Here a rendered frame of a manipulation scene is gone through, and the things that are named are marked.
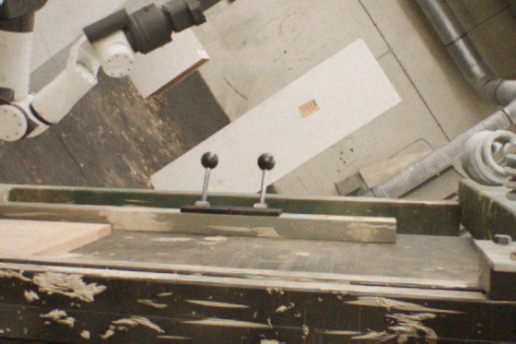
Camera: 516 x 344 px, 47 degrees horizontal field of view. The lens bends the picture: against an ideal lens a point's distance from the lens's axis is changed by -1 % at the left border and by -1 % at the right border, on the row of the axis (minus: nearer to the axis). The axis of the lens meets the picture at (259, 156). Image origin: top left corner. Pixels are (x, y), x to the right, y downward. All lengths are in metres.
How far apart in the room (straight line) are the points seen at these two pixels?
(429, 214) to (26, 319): 0.97
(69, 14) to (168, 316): 3.08
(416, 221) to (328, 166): 7.86
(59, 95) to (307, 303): 0.88
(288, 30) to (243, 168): 4.61
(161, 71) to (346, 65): 2.16
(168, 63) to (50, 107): 4.84
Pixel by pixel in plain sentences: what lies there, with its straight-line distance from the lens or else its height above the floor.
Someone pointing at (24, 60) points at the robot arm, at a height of 1.23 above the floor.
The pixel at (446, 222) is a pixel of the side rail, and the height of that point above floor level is 1.77.
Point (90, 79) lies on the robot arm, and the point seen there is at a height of 1.32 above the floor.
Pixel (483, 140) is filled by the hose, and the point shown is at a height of 1.85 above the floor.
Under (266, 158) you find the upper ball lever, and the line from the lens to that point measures 1.22.
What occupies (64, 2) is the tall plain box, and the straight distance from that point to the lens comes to 3.60.
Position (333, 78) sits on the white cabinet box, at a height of 1.70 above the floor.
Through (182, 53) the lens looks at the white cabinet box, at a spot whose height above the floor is 0.59.
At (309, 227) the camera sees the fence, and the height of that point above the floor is 1.55.
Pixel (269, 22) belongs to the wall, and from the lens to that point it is 9.21.
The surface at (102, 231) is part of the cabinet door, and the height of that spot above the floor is 1.23.
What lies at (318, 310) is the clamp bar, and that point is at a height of 1.62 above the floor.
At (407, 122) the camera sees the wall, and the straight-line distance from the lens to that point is 9.22.
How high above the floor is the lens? 1.75
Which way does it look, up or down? 10 degrees down
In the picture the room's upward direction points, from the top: 57 degrees clockwise
